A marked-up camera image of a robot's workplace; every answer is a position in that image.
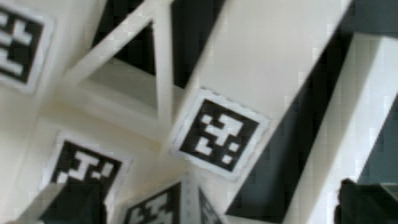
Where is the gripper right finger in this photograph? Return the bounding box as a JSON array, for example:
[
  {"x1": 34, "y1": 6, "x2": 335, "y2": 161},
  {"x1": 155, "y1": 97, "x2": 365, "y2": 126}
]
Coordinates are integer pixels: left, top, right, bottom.
[{"x1": 335, "y1": 179, "x2": 398, "y2": 224}]

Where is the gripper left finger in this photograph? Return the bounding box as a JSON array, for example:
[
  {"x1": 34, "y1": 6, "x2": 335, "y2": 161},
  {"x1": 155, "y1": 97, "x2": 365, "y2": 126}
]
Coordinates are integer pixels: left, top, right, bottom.
[{"x1": 17, "y1": 179, "x2": 111, "y2": 224}]

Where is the white marker cube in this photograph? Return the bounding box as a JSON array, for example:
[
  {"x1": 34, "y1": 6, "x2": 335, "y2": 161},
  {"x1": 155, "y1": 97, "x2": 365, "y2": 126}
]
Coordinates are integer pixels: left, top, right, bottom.
[{"x1": 118, "y1": 176, "x2": 225, "y2": 224}]

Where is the white chair back frame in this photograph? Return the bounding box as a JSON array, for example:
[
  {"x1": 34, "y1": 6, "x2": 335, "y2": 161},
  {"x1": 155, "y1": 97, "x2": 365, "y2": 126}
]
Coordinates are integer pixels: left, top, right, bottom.
[{"x1": 0, "y1": 0, "x2": 352, "y2": 224}]

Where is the white chair seat block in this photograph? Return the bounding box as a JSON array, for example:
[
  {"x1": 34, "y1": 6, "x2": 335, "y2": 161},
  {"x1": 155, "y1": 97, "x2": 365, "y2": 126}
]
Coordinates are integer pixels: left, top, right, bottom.
[{"x1": 228, "y1": 33, "x2": 398, "y2": 224}]

